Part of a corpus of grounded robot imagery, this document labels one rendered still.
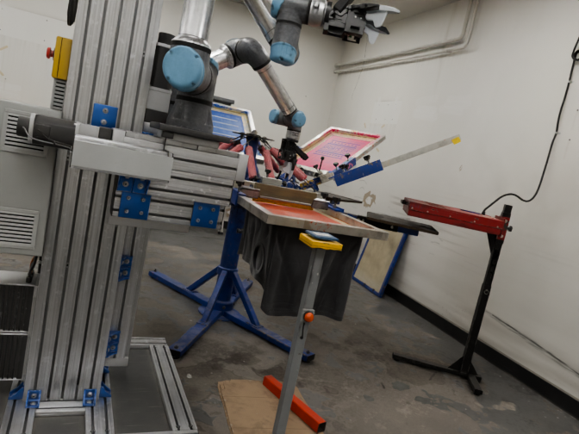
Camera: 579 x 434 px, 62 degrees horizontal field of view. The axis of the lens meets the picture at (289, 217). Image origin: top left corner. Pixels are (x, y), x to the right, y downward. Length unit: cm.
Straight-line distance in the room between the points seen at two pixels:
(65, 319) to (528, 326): 305
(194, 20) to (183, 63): 13
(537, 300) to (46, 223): 316
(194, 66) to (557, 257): 293
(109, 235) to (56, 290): 25
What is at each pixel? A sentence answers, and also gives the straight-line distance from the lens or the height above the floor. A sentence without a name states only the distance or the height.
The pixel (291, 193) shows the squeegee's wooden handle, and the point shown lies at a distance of 259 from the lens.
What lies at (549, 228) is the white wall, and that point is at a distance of 381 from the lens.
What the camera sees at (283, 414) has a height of 23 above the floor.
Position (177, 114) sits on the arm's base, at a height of 129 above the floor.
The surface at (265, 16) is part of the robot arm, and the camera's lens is 159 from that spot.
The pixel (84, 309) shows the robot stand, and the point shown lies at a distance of 184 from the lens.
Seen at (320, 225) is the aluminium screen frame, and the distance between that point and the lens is 202.
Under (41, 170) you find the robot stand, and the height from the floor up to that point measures 104.
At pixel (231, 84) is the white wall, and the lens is 672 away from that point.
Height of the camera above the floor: 125
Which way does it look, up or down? 8 degrees down
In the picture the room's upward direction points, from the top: 12 degrees clockwise
